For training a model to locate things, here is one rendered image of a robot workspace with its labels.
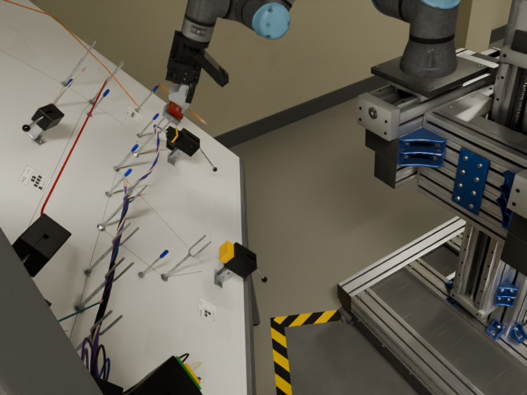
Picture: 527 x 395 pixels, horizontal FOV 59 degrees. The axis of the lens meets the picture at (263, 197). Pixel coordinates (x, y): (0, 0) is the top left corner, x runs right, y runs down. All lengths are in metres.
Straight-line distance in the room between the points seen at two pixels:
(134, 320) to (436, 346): 1.24
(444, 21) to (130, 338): 1.03
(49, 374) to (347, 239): 2.36
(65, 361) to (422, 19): 1.23
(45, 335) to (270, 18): 0.93
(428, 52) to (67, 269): 1.01
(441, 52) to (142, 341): 1.01
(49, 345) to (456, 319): 1.83
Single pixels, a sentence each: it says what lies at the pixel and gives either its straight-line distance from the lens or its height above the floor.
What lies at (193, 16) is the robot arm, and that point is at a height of 1.41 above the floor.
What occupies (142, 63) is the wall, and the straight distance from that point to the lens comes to 2.91.
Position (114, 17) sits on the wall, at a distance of 2.81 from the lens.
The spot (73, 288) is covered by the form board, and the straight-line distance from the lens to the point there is 0.84.
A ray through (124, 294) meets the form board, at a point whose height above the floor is 1.10.
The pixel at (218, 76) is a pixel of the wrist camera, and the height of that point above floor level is 1.25.
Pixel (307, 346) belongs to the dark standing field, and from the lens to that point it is 2.07.
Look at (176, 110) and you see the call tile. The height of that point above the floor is 1.11.
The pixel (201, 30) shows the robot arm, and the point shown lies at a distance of 1.17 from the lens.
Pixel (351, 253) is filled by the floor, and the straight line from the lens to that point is 2.42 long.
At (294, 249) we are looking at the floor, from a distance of 2.45.
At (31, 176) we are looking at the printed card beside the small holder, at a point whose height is 1.27.
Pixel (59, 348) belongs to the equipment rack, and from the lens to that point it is 0.18.
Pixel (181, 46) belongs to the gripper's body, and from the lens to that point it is 1.20.
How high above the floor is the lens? 1.71
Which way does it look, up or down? 38 degrees down
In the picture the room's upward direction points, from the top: 8 degrees counter-clockwise
